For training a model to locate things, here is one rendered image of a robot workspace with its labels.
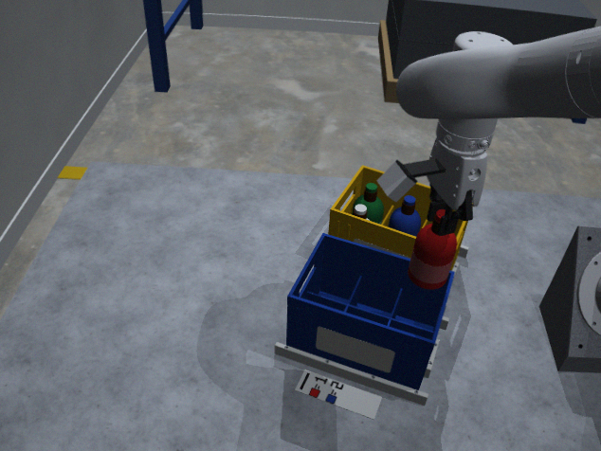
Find green bottle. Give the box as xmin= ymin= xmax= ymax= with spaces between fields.
xmin=352 ymin=183 xmax=384 ymax=224

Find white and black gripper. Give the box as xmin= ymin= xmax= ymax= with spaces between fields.
xmin=427 ymin=137 xmax=487 ymax=236

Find white paper pick list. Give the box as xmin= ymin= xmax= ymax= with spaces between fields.
xmin=295 ymin=370 xmax=382 ymax=420

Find red bottle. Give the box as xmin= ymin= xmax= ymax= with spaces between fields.
xmin=408 ymin=209 xmax=457 ymax=290

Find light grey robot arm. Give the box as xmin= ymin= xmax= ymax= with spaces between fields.
xmin=376 ymin=27 xmax=601 ymax=335

